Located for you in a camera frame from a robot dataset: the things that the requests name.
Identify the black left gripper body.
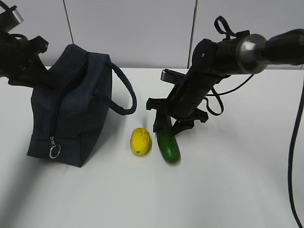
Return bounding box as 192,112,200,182
0,35,49,77

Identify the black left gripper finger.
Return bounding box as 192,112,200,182
8,56,59,89

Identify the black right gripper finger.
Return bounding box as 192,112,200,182
171,121,194,135
153,111,171,133

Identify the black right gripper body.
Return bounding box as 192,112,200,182
146,83,209,123

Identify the green cucumber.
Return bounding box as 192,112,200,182
156,129,181,164

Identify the dark blue lunch bag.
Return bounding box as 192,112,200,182
27,44,137,167

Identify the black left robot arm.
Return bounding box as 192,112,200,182
0,30,59,89

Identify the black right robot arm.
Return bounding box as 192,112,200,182
146,29,304,134

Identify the yellow lemon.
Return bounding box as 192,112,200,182
130,128,152,156

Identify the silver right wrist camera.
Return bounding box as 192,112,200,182
161,69,186,85

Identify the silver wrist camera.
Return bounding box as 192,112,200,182
0,3,24,32
161,69,186,85

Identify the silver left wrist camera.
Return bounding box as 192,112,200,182
0,3,24,32

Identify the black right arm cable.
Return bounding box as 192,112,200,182
287,78,304,228

